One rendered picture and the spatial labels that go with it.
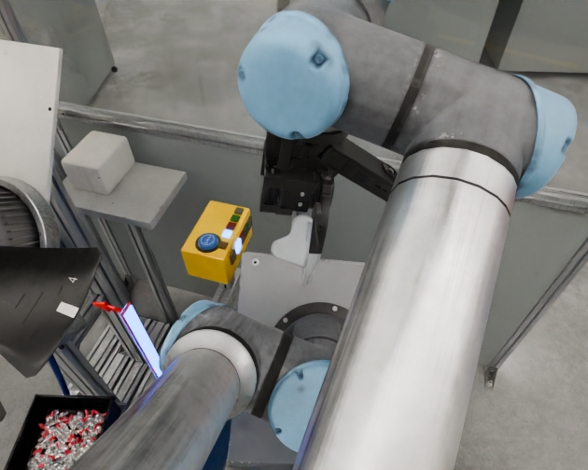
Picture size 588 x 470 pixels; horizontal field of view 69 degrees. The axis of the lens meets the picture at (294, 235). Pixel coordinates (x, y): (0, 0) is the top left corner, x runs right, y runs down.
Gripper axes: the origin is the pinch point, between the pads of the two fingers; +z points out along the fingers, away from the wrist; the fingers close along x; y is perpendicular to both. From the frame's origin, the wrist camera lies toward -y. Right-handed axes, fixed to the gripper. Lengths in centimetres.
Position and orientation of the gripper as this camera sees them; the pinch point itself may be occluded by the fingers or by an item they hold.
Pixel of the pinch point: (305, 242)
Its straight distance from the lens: 59.9
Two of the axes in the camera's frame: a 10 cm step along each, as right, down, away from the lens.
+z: -1.6, 6.8, 7.2
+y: -9.9, -0.8, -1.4
